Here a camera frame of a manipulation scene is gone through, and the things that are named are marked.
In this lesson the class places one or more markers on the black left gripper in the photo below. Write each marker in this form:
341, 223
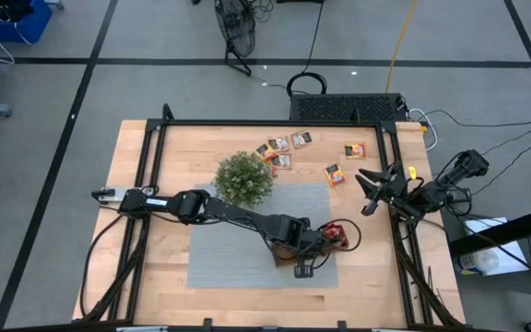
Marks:
309, 244

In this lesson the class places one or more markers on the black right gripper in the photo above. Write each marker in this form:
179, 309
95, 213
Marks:
399, 193

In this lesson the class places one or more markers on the orange black tea packet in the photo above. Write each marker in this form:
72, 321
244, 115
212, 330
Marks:
335, 175
355, 150
264, 151

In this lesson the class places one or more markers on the wooden compartment box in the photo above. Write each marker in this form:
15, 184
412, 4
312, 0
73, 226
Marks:
284, 256

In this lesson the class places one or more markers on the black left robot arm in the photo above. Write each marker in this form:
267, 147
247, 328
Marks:
228, 212

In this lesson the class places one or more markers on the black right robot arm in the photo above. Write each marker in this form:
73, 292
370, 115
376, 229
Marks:
463, 173

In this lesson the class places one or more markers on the black perforated computer tower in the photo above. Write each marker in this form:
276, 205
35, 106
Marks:
348, 108

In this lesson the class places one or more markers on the grey woven placemat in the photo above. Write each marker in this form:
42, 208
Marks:
228, 258

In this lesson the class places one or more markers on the green artificial plant black pot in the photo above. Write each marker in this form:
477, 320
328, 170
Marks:
244, 179

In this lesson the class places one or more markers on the white cylindrical canister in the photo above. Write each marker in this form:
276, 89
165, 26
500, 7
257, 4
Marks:
477, 263

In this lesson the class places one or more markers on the black side stand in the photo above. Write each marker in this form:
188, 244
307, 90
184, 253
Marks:
505, 230

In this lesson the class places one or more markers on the white paper sheet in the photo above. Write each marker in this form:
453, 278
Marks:
514, 258

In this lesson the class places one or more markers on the black floor fan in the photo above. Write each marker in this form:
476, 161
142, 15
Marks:
235, 27

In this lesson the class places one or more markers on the blue plastic bin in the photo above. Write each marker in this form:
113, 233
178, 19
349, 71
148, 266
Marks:
16, 27

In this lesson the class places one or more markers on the black aluminium table frame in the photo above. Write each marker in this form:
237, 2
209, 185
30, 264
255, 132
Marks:
270, 123

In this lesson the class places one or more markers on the silver metal bracket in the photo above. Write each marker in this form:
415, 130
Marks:
111, 196

